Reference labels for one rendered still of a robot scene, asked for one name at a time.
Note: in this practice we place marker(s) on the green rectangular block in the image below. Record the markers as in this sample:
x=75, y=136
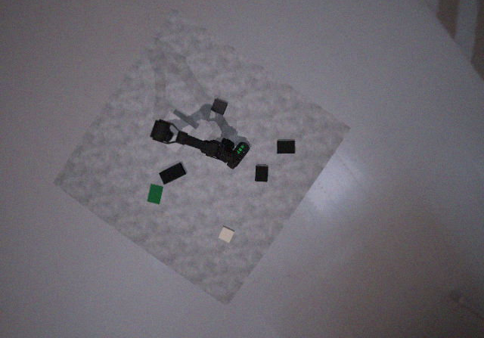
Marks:
x=155, y=193

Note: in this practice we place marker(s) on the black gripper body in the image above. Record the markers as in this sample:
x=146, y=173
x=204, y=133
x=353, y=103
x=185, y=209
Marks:
x=231, y=164

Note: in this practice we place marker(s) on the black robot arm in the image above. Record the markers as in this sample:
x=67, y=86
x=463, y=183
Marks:
x=161, y=132

